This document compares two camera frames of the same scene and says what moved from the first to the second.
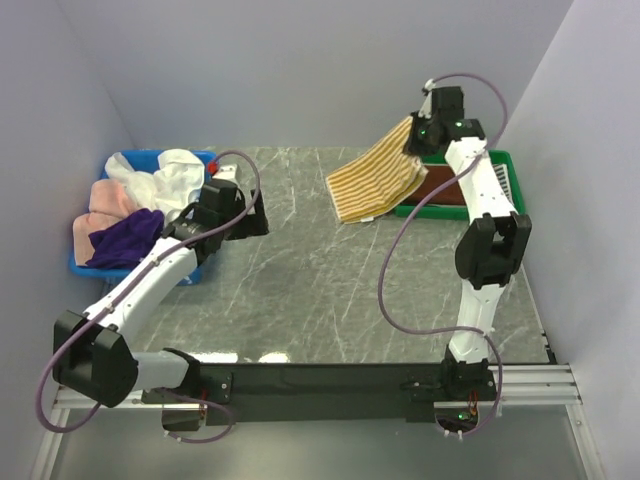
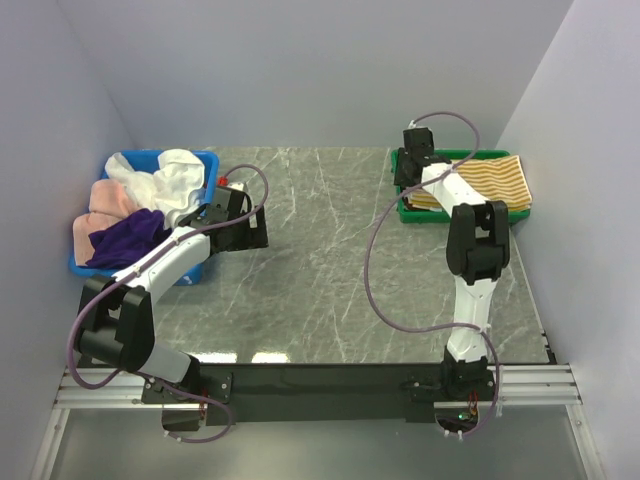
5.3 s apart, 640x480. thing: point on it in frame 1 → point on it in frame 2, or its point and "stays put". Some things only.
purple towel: [125, 243] stays put
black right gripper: [412, 147] → [399, 177]
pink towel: [109, 204] stays put
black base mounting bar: [323, 395] stays put
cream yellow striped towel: [380, 181] → [499, 179]
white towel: [170, 189] stays put
